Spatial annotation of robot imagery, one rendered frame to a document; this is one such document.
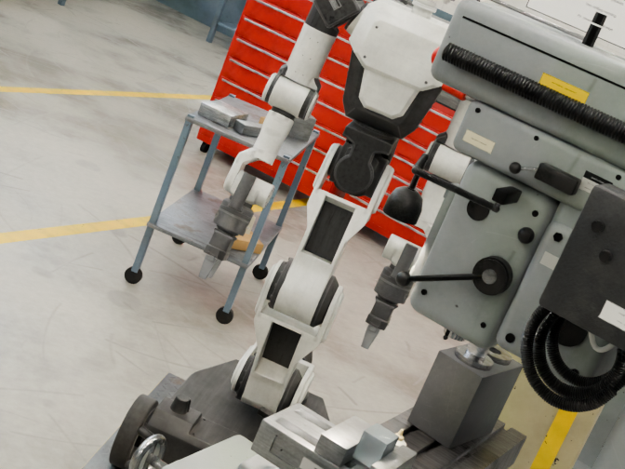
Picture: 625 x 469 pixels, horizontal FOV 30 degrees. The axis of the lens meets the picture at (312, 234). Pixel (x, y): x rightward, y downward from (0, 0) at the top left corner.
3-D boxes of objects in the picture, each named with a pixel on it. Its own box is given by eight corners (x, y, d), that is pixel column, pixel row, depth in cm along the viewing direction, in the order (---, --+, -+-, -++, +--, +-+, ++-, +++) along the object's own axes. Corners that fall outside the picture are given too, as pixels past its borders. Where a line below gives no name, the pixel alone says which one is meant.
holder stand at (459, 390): (405, 421, 264) (440, 344, 259) (450, 406, 282) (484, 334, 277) (448, 449, 258) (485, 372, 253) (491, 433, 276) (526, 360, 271)
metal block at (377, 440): (352, 457, 219) (364, 430, 217) (365, 448, 224) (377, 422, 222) (375, 471, 217) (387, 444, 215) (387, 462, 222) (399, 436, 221)
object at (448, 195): (406, 278, 231) (448, 183, 225) (414, 276, 234) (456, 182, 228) (423, 288, 229) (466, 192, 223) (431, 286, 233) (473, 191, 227)
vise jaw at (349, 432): (312, 450, 217) (321, 433, 216) (347, 431, 231) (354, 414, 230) (339, 467, 215) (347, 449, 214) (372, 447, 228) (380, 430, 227)
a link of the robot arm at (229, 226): (202, 248, 310) (221, 207, 310) (234, 264, 309) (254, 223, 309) (195, 248, 297) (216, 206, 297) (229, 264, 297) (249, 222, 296)
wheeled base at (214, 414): (188, 382, 364) (224, 289, 355) (339, 452, 360) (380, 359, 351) (116, 467, 303) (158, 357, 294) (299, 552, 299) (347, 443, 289)
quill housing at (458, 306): (399, 307, 223) (467, 154, 214) (440, 293, 241) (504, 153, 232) (485, 356, 215) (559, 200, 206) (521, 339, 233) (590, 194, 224)
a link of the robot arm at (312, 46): (266, 96, 308) (300, 18, 303) (311, 117, 308) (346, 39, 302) (259, 100, 297) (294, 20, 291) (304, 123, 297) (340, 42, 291)
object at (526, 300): (488, 344, 213) (548, 217, 205) (530, 324, 234) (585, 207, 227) (581, 396, 205) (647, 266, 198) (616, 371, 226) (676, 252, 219)
